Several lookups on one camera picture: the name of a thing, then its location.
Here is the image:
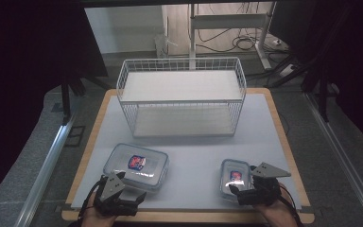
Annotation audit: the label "white wire shelf rack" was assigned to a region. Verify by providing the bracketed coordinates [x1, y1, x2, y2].
[115, 57, 248, 139]

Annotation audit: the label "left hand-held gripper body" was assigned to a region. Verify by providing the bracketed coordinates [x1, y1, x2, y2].
[93, 172, 139, 218]

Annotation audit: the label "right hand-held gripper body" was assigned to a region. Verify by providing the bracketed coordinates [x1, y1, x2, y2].
[237, 162, 293, 207]

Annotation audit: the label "person's right hand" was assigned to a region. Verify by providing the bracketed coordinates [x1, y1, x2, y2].
[252, 183, 299, 227]

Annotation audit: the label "small clear food container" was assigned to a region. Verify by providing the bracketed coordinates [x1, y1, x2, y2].
[219, 158, 254, 202]

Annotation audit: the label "clear plastic bag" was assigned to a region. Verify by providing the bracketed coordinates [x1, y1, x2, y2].
[153, 32, 179, 60]

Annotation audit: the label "left hand-held gripper cable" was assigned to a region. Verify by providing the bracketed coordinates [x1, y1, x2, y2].
[78, 179, 104, 222]

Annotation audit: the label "wooden-edged white work board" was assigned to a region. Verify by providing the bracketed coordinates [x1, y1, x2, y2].
[70, 93, 303, 212]

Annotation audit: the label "black floor cables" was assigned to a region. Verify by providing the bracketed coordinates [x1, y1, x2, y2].
[194, 27, 292, 55]

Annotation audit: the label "large clear food container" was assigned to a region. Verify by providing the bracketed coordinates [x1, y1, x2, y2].
[102, 142, 170, 192]

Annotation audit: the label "person's left hand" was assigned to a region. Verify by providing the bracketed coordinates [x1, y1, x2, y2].
[81, 202, 118, 227]

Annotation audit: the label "white metal desk frame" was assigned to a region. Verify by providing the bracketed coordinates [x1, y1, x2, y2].
[188, 2, 274, 71]

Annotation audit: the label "aluminium floor rail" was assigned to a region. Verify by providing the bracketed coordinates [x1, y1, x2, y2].
[13, 120, 78, 227]
[304, 92, 363, 227]

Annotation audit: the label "black tripod stand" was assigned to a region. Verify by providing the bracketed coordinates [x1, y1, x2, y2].
[59, 70, 109, 125]

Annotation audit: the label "right hand-held gripper cable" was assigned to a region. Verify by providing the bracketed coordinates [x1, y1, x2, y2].
[277, 184, 304, 227]

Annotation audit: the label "black metal stand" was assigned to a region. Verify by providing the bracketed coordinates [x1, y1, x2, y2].
[264, 51, 333, 123]

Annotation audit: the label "white power strip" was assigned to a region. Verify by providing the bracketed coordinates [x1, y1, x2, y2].
[278, 63, 298, 79]

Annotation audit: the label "dark curtain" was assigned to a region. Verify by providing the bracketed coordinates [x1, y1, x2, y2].
[268, 0, 363, 155]
[0, 0, 109, 210]

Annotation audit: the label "hand-held gripper cable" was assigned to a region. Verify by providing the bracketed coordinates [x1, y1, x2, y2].
[277, 184, 304, 227]
[78, 179, 104, 222]

